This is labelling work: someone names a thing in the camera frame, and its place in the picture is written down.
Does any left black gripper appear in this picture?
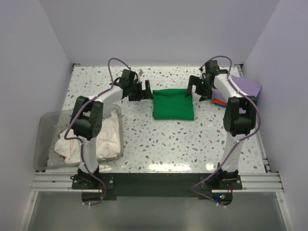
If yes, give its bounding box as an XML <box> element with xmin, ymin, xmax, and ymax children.
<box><xmin>128</xmin><ymin>80</ymin><xmax>153</xmax><ymax>102</ymax></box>

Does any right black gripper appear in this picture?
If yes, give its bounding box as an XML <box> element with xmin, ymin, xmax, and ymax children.
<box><xmin>185</xmin><ymin>75</ymin><xmax>214</xmax><ymax>102</ymax></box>

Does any green t-shirt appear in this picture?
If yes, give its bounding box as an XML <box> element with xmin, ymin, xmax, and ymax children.
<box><xmin>153</xmin><ymin>89</ymin><xmax>194</xmax><ymax>121</ymax></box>

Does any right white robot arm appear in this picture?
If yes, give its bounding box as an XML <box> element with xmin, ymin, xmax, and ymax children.
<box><xmin>185</xmin><ymin>55</ymin><xmax>259</xmax><ymax>189</ymax></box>

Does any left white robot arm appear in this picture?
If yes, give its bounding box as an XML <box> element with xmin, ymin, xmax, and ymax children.
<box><xmin>67</xmin><ymin>69</ymin><xmax>153</xmax><ymax>189</ymax></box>

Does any folded orange t-shirt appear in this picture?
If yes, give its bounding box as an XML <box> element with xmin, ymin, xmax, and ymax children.
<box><xmin>214</xmin><ymin>99</ymin><xmax>227</xmax><ymax>105</ymax></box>

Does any folded blue t-shirt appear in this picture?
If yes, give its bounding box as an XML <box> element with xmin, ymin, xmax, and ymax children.
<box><xmin>215</xmin><ymin>103</ymin><xmax>227</xmax><ymax>108</ymax></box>

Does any folded purple t-shirt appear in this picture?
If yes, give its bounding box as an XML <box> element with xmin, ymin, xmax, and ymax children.
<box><xmin>212</xmin><ymin>74</ymin><xmax>262</xmax><ymax>103</ymax></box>

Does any white t-shirt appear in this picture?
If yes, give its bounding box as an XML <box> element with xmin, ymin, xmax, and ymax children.
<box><xmin>54</xmin><ymin>110</ymin><xmax>121</xmax><ymax>164</ymax></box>

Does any clear plastic bin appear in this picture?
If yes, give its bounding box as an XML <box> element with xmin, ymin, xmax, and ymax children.
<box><xmin>33</xmin><ymin>104</ymin><xmax>124</xmax><ymax>171</ymax></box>

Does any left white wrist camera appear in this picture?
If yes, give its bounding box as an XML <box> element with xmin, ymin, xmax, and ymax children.
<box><xmin>136</xmin><ymin>69</ymin><xmax>143</xmax><ymax>83</ymax></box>

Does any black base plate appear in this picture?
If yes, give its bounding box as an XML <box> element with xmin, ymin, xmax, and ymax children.
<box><xmin>70</xmin><ymin>170</ymin><xmax>243</xmax><ymax>205</ymax></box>

